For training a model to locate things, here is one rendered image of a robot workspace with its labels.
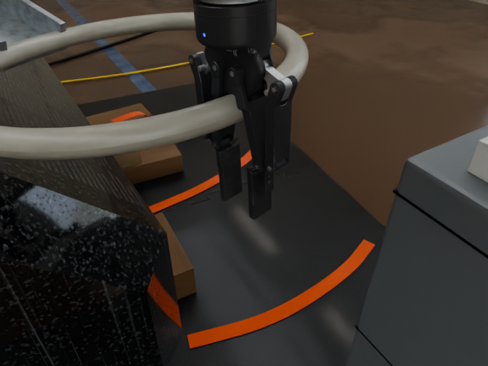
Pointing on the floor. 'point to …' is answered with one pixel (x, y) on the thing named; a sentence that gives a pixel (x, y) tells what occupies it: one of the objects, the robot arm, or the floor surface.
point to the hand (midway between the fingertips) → (244, 181)
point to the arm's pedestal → (430, 267)
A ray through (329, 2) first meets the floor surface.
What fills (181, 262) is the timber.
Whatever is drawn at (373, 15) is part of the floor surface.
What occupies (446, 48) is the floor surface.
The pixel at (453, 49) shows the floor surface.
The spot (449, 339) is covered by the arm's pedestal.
